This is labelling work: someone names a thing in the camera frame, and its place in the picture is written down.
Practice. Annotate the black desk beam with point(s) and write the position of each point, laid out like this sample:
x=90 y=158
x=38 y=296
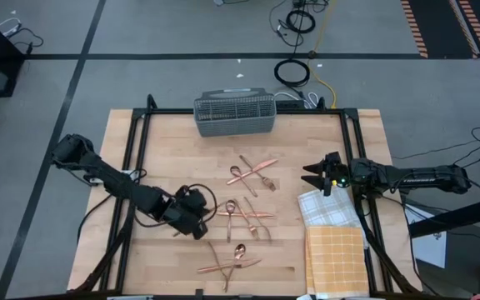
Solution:
x=452 y=218

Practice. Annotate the black control box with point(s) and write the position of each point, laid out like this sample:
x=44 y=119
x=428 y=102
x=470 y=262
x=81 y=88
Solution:
x=290 y=105

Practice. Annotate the black mat orange stripes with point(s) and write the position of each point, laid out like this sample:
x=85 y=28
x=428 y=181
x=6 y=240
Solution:
x=440 y=25

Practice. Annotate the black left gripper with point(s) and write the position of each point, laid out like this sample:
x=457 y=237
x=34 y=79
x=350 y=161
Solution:
x=183 y=212

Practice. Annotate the grey plastic cutlery basket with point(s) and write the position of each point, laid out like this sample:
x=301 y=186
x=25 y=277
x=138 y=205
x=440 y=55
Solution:
x=236 y=125

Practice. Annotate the black aluminium table frame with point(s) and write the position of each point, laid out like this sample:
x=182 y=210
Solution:
x=169 y=111

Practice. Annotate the orange plaid cloth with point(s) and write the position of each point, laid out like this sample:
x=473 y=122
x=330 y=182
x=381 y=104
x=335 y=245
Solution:
x=336 y=262

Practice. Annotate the copper spoon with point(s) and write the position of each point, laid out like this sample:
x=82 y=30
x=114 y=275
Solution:
x=235 y=170
x=230 y=205
x=240 y=250

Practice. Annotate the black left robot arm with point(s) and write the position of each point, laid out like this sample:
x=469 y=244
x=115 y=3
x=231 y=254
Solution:
x=111 y=179

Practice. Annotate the white paper sheet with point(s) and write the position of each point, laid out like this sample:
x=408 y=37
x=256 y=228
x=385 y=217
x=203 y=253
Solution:
x=429 y=246

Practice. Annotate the copper fork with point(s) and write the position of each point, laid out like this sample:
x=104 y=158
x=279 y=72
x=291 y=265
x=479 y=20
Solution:
x=270 y=184
x=253 y=232
x=259 y=221

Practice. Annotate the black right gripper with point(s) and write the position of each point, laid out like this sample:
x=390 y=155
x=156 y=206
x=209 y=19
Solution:
x=340 y=175

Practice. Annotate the white plaid cloth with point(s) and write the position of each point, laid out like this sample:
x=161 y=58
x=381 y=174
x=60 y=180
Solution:
x=327 y=208

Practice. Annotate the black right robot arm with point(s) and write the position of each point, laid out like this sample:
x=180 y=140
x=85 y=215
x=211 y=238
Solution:
x=423 y=179

